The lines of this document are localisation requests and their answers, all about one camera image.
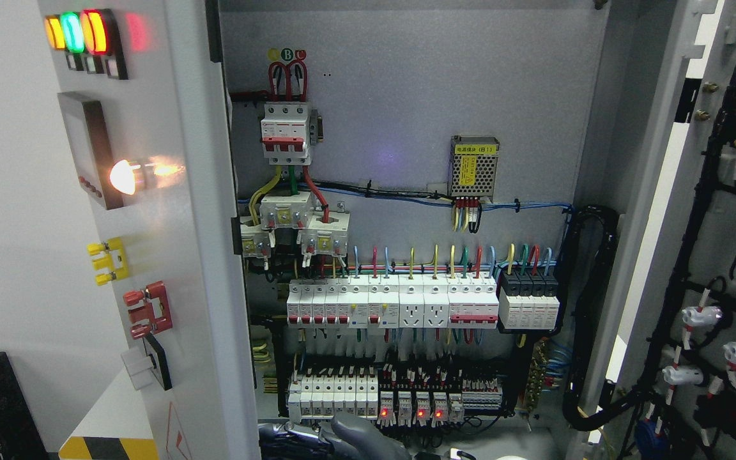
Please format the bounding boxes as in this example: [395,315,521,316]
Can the black surge protector block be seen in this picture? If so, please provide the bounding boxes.
[498,270,563,337]

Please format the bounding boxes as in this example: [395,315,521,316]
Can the white socket breaker row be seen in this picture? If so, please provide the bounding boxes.
[286,273,499,333]

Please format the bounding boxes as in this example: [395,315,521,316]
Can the metal mesh power supply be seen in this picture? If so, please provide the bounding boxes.
[448,135,500,198]

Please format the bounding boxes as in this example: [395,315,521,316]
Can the white mini breaker row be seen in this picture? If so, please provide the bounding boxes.
[288,372,380,423]

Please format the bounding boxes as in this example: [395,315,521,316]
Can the white current transformer group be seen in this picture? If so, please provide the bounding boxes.
[240,192,350,268]

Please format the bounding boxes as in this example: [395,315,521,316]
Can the white rotary selector switch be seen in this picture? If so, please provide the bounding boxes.
[121,333,173,391]

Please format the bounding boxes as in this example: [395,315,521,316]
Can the grey cabinet door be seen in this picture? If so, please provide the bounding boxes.
[560,1,736,459]
[38,1,261,459]

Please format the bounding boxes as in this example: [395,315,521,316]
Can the red electric hazard sticker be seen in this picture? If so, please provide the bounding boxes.
[165,402,193,459]

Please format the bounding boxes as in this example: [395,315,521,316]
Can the relay row with red leds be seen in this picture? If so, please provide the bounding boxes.
[376,390,465,428]

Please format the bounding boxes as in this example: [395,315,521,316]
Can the red terminal clip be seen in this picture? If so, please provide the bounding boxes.
[123,280,173,340]

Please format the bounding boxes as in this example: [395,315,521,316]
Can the black cable bundle right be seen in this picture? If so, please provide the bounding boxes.
[562,204,643,431]

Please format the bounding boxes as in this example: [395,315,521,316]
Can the yellow indicator light left door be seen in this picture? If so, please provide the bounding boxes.
[43,15,84,71]

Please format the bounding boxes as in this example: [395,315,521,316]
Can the white red main breaker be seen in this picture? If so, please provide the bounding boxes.
[260,102,322,166]

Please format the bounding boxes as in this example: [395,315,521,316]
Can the black digital power meter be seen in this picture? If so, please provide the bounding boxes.
[57,91,125,210]

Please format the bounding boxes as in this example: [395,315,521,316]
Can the yellow black hazard tape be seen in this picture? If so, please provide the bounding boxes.
[58,436,160,459]

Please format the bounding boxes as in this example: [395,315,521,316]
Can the red indicator light left door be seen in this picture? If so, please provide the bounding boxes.
[79,8,129,81]

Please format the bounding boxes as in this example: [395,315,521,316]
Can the yellow terminal clip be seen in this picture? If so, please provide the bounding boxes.
[87,238,130,286]

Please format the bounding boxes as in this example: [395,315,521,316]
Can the brass ground terminal bar right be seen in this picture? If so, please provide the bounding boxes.
[522,337,549,413]

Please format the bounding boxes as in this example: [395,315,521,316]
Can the green indicator light left door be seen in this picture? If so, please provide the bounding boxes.
[59,11,104,75]

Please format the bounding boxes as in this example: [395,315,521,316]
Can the white indicator light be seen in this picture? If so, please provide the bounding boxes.
[110,159,150,196]

